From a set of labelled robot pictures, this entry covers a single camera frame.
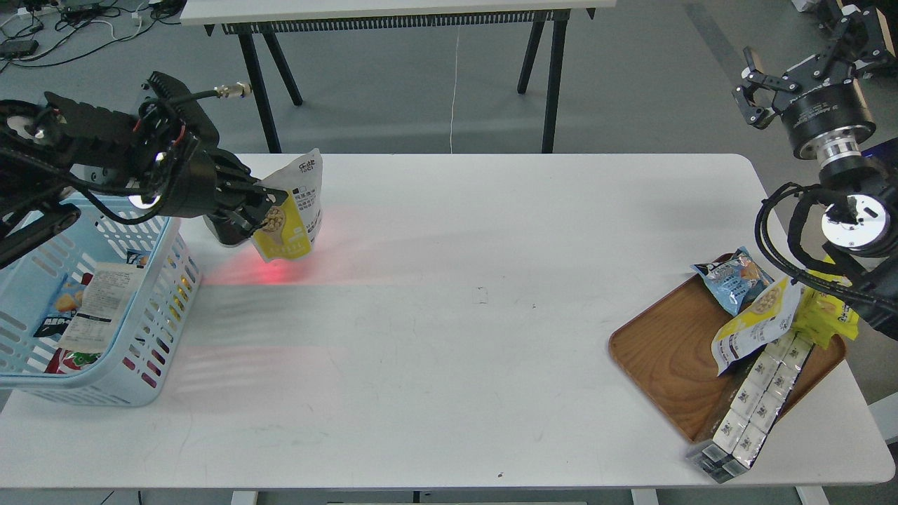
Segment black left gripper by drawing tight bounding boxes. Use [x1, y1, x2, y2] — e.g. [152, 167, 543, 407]
[129, 71, 288, 233]

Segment yellow white snack pouch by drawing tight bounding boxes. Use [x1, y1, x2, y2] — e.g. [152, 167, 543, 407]
[710, 277, 805, 376]
[253, 148, 323, 262]

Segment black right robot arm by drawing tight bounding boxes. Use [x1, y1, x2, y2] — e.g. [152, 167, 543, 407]
[732, 1, 897, 339]

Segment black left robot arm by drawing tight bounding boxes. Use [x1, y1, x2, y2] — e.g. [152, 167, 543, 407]
[1, 72, 288, 267]

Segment white snack bag in basket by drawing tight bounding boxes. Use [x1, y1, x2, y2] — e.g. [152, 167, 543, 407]
[59, 262, 147, 353]

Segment blue chips bag in basket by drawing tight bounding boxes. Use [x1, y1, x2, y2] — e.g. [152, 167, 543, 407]
[33, 272, 93, 342]

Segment light blue plastic basket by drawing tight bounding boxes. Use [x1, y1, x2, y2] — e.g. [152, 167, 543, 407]
[1, 197, 201, 406]

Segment red snack bag in basket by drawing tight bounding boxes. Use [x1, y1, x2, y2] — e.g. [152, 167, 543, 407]
[44, 348, 102, 375]

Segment blue snack bag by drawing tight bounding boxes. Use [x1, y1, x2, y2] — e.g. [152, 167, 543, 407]
[692, 246, 774, 316]

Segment white boxed snack pack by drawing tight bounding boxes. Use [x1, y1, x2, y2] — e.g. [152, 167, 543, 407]
[686, 332, 815, 483]

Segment yellow cartoon snack bag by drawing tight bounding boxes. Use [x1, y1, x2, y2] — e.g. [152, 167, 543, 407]
[790, 281, 860, 349]

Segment black barcode scanner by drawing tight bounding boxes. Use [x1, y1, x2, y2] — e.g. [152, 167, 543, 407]
[202, 215, 251, 248]

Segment background white table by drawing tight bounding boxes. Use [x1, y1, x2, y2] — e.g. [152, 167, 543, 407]
[180, 1, 615, 154]

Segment white hanging cable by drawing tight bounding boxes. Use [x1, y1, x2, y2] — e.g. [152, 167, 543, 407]
[449, 25, 462, 154]

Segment floor cables and adapter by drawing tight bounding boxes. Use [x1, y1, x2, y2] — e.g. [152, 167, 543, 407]
[0, 0, 187, 71]

